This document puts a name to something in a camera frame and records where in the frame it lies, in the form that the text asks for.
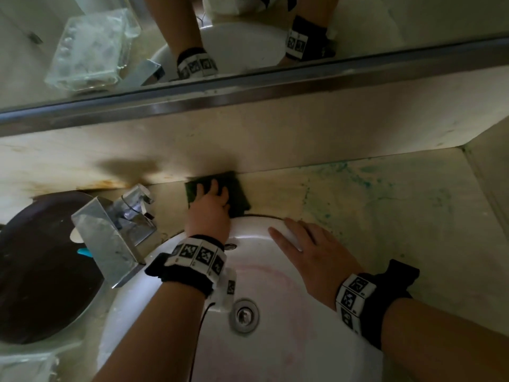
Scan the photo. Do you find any green scouring pad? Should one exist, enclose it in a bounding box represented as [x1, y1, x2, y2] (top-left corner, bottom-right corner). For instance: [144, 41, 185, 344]
[184, 170, 252, 218]

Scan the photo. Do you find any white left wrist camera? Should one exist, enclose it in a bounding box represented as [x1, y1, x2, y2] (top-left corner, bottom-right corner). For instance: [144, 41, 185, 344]
[206, 266, 238, 313]

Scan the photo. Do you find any person's left forearm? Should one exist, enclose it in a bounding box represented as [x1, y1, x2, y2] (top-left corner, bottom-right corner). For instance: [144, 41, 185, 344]
[93, 281, 206, 382]

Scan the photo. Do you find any white round sink basin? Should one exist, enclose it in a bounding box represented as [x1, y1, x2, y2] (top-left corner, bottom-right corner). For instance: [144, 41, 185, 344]
[97, 215, 384, 382]

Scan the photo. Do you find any black left wristband with markers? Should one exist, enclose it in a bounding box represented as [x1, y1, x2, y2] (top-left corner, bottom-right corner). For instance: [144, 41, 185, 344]
[144, 234, 227, 298]

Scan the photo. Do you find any person's right hand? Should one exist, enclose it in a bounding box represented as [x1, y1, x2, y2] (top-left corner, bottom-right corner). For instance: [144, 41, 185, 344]
[267, 217, 365, 311]

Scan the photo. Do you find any dark round tray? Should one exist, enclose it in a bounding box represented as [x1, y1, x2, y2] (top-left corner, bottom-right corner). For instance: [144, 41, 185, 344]
[0, 190, 108, 346]

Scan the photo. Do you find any metal framed wall mirror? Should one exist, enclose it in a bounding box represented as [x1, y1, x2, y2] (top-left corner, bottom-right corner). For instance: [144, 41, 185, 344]
[0, 0, 509, 138]

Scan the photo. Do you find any clear acrylic tray box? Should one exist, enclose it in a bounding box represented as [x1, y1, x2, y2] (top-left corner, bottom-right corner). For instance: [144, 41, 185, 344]
[0, 345, 76, 382]

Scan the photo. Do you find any chrome faucet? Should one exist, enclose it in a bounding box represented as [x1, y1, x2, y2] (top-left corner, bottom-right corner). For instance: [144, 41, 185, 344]
[71, 184, 156, 290]

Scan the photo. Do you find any black right wristband with markers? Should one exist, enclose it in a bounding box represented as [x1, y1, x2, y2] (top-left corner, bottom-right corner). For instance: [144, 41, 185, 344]
[335, 259, 420, 351]

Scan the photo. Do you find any black wristband with markers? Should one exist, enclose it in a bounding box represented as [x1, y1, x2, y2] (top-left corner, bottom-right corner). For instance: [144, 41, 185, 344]
[144, 234, 227, 298]
[335, 259, 420, 351]

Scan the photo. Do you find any black left camera cable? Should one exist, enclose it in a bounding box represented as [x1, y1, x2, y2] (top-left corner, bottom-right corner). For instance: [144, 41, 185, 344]
[189, 302, 216, 382]

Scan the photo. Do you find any person's left hand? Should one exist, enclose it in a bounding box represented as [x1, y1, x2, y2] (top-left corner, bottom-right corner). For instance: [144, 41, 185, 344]
[184, 178, 232, 245]

